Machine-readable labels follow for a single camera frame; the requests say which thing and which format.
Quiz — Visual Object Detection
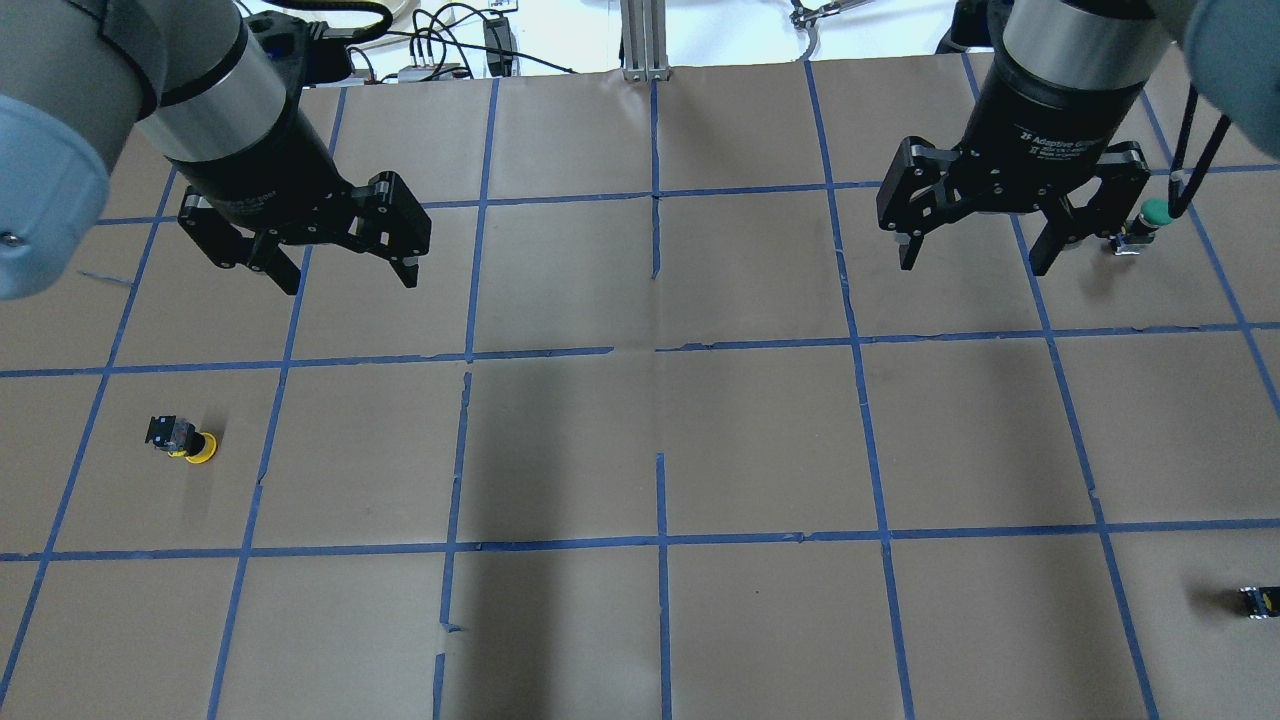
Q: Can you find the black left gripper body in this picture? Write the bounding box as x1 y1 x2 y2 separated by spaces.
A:
161 38 352 243

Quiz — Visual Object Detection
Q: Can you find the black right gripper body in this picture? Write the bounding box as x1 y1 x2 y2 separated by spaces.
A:
955 50 1149 213

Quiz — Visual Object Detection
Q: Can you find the yellow push button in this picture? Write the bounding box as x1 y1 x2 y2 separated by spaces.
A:
145 415 218 465

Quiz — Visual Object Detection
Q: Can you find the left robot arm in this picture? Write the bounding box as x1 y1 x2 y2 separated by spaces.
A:
1 1 433 300

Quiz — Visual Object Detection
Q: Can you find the green push button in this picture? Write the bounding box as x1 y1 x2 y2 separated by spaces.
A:
1108 199 1172 258

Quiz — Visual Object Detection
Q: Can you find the red push button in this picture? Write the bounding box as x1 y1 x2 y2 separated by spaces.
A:
1236 585 1280 620

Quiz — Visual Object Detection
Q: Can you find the aluminium frame post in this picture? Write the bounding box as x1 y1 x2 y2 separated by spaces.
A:
620 0 671 82

